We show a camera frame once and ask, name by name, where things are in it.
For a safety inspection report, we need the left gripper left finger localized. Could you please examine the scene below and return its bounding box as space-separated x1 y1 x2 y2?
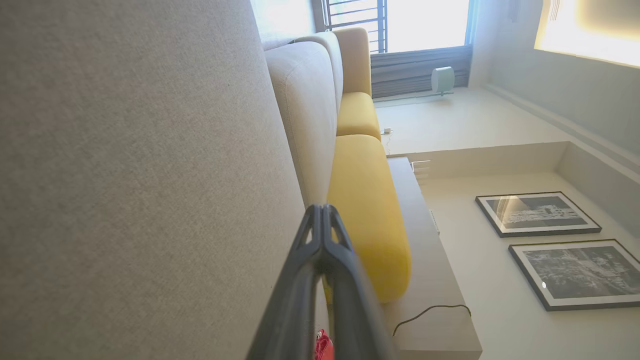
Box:
245 204 324 360

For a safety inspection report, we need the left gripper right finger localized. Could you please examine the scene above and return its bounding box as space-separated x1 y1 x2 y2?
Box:
322 205 396 360

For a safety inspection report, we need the red jersey with white sleeves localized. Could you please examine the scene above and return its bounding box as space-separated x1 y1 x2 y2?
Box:
314 328 335 360

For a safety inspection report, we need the light wooden ledge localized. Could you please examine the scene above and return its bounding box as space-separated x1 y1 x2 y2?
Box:
386 157 484 360

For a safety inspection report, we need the large yellow sofa cushion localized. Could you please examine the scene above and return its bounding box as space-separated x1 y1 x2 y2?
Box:
322 134 413 305

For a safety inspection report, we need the grey sofa back cushion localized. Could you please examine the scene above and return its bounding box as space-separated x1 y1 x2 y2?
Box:
264 41 339 207

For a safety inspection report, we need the small yellow sofa seat cushion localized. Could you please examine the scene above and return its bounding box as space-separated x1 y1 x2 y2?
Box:
336 91 382 142

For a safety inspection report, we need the small black framed picture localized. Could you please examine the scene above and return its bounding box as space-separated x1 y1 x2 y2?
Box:
475 191 603 238

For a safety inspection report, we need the large grey sofa seat cushion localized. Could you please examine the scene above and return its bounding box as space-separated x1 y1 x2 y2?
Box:
0 0 307 360

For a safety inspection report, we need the large black framed picture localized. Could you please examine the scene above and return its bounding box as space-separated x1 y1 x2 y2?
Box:
508 239 640 312

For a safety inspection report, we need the dark slatted window panel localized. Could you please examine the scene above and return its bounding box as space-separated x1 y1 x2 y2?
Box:
370 44 474 99

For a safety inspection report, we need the white round fan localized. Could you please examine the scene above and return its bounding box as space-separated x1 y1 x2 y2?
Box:
430 66 456 97

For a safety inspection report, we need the small grey sofa cushion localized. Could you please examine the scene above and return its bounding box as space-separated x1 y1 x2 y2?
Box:
292 31 345 114

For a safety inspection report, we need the upright yellow sofa cushion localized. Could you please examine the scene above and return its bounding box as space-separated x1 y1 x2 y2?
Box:
332 26 374 97

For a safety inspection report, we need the dark window railing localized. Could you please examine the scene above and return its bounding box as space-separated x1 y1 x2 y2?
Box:
312 0 389 54

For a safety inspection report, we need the bright recessed light panel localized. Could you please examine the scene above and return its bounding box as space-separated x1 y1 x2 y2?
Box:
533 0 640 69

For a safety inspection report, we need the thin black loose cable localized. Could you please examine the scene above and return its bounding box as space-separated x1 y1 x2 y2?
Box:
392 303 472 337

